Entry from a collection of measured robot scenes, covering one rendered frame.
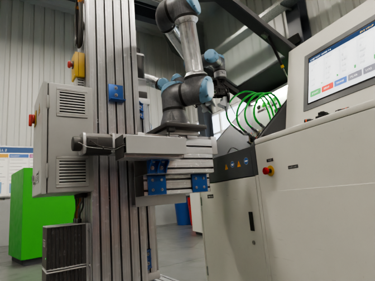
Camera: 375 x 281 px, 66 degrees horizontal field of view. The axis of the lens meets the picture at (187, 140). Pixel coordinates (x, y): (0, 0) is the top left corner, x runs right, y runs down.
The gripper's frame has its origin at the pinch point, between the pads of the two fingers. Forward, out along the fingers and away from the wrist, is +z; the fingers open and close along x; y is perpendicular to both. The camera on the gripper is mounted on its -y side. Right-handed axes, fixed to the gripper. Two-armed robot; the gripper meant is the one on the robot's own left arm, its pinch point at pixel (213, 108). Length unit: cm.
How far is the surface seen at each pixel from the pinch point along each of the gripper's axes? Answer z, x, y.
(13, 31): -593, -460, -128
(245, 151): 34.9, 19.5, 23.9
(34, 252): -77, -299, 146
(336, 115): 50, 77, 25
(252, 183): 49, 18, 35
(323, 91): 43, 56, -10
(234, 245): 67, -14, 55
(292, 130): 43, 55, 24
